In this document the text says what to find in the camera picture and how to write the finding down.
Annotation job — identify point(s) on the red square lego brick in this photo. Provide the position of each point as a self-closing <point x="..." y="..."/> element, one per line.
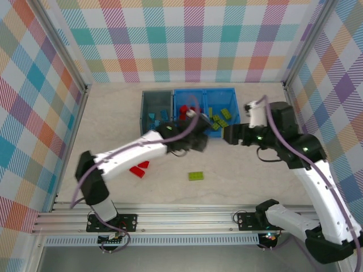
<point x="184" y="109"/>
<point x="183" y="116"/>

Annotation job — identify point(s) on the blue plastic divided bin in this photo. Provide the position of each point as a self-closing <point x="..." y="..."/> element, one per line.
<point x="218" y="99"/>

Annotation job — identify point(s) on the grey plastic bin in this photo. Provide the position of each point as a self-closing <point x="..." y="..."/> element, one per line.
<point x="156" y="102"/>

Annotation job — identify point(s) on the aluminium base beam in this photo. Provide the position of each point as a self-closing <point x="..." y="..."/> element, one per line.
<point x="184" y="218"/>

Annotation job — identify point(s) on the aluminium frame post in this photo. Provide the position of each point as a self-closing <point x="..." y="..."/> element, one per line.
<point x="62" y="48"/>
<point x="312" y="39"/>

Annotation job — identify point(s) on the red oblong lego brick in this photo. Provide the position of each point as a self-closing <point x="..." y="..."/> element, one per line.
<point x="137" y="171"/>

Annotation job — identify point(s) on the small electronics board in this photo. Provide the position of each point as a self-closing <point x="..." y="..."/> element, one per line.
<point x="270" y="236"/>
<point x="112" y="239"/>

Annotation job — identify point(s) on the red wedge lego piece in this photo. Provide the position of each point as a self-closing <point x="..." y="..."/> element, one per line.
<point x="143" y="165"/>

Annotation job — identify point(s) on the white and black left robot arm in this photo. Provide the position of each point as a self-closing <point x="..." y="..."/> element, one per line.
<point x="127" y="156"/>

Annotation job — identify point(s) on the blue oblong lego brick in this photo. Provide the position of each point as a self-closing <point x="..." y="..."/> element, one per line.
<point x="164" y="114"/>

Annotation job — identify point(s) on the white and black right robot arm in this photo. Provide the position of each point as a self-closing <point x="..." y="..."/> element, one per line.
<point x="314" y="195"/>

